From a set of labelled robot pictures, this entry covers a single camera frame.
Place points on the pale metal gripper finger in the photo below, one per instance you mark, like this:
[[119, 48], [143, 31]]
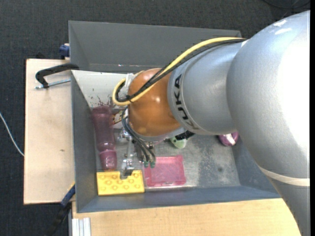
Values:
[[123, 167], [130, 169]]

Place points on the yellow studded flat block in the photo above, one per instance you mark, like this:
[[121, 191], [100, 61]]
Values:
[[110, 184]]

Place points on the pink plastic tray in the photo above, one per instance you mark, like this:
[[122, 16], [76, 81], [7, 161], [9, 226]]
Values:
[[167, 172]]

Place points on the pale green toy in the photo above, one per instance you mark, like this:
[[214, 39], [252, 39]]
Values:
[[180, 144]]

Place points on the purple plastic bottle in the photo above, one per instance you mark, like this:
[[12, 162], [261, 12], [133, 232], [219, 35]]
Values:
[[104, 131]]

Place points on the grey metal bin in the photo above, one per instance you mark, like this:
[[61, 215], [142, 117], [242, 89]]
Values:
[[211, 161]]

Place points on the pale wood flat board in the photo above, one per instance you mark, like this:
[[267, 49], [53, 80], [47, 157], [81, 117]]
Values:
[[49, 131]]

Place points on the purple and white toy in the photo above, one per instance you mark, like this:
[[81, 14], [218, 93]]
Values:
[[227, 139]]

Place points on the black cylinder on white bracket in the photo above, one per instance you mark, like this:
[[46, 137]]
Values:
[[186, 135]]

